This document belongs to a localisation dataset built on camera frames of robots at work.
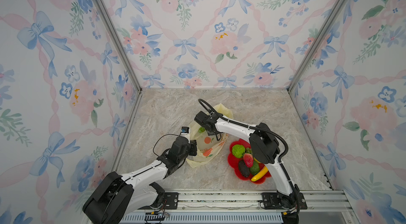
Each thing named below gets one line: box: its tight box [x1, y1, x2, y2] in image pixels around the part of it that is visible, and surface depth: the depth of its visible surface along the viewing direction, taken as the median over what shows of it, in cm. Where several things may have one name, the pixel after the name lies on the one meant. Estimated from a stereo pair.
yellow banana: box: [251, 166, 269, 182], surface depth 78 cm
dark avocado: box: [238, 160, 251, 178], surface depth 81 cm
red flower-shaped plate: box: [227, 138, 272, 185], surface depth 82 cm
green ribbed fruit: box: [249, 160, 261, 175], surface depth 81 cm
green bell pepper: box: [232, 144, 246, 159], surface depth 85 cm
